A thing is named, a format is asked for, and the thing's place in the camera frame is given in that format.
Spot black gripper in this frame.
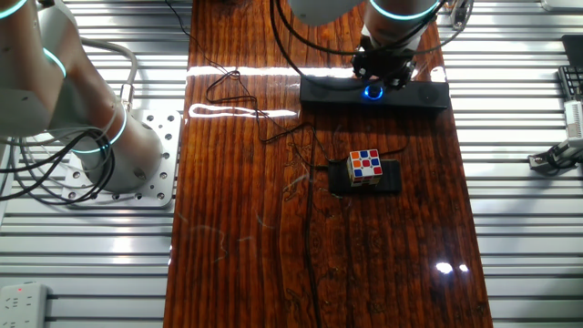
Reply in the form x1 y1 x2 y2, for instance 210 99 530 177
351 45 416 91

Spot round speaker volume knob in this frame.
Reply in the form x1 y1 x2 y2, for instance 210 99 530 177
363 83 385 102

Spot black speaker bar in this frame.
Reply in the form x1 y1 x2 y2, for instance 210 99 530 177
299 75 451 110

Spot Rubik's cube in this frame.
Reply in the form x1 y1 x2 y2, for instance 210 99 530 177
346 149 384 188

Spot black computer keyboard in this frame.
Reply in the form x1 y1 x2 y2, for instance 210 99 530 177
557 66 583 101

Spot grey flat device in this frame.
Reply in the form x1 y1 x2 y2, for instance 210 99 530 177
540 0 583 12

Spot black flat panel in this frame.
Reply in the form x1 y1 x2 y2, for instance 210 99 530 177
561 35 583 67

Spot silver robot mounting plate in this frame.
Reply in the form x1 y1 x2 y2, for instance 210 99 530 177
61 108 183 210

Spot white power strip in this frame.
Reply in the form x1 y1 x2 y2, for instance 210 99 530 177
0 282 50 328

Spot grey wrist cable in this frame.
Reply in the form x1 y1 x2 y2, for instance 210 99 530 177
409 0 476 58

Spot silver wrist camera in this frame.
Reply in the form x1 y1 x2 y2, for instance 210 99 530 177
448 0 476 32

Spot thick black gripper cable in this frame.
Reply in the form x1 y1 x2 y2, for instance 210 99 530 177
268 0 363 83

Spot thin black speaker cable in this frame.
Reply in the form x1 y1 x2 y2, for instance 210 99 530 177
163 0 411 169

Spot small grey bracket camera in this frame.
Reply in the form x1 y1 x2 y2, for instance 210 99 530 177
527 138 583 174

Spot silver white depth camera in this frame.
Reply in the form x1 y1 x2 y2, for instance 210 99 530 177
563 99 583 142

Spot grey cable with metal plug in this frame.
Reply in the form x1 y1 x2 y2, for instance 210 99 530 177
77 36 139 113

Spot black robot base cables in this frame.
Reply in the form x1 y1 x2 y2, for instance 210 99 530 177
0 127 117 205

